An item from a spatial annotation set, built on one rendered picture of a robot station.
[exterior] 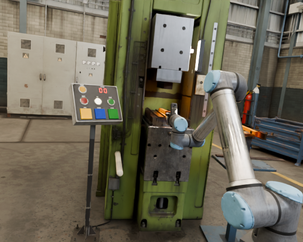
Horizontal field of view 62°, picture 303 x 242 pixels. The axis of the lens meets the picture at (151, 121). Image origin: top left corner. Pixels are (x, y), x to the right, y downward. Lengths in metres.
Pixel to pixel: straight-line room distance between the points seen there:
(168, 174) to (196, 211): 0.60
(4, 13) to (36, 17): 0.75
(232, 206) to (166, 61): 1.25
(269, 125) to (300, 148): 0.77
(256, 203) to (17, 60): 6.65
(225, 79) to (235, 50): 8.76
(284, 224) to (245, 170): 0.27
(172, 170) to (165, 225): 0.50
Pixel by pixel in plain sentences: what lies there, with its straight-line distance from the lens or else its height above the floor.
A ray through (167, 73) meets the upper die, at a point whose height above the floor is 1.34.
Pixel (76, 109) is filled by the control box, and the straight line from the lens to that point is 1.73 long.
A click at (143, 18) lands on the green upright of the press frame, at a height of 1.75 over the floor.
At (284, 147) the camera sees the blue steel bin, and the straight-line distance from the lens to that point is 5.46.
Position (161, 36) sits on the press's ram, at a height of 1.61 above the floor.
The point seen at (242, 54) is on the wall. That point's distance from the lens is 10.23.
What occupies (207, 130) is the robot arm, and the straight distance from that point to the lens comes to 1.63.
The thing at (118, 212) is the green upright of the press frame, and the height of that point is 0.07.
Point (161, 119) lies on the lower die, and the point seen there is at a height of 0.96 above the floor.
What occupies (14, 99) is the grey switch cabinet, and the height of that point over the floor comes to 0.46.
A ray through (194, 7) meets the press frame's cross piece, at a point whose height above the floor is 1.88.
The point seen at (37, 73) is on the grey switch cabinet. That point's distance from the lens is 7.12.
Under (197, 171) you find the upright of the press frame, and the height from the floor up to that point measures 0.49.
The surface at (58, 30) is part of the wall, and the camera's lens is 7.84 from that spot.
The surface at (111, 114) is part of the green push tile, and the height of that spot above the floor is 1.00.
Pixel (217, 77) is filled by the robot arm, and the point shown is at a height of 1.32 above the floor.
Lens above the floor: 1.27
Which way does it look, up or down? 9 degrees down
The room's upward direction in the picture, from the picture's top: 6 degrees clockwise
